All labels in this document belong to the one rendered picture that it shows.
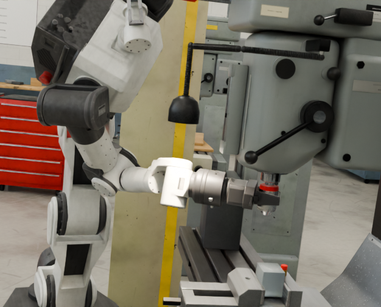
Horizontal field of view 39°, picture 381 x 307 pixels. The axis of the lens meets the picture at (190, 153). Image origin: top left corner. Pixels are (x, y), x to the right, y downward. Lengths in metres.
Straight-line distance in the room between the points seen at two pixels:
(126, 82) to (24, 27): 9.02
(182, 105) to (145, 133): 1.79
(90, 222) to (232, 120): 0.71
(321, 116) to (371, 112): 0.12
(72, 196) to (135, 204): 1.34
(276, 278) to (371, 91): 0.47
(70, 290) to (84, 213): 0.31
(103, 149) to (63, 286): 0.66
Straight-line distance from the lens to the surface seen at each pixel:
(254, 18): 1.16
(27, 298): 2.29
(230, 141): 1.26
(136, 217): 3.09
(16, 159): 5.93
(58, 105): 1.33
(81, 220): 1.77
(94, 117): 1.30
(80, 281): 1.96
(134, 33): 1.32
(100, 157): 1.45
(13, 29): 10.40
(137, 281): 3.23
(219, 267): 1.63
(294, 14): 1.18
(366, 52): 1.25
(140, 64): 1.42
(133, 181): 1.46
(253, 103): 1.21
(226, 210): 1.75
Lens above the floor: 1.54
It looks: 9 degrees down
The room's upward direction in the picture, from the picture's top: 6 degrees clockwise
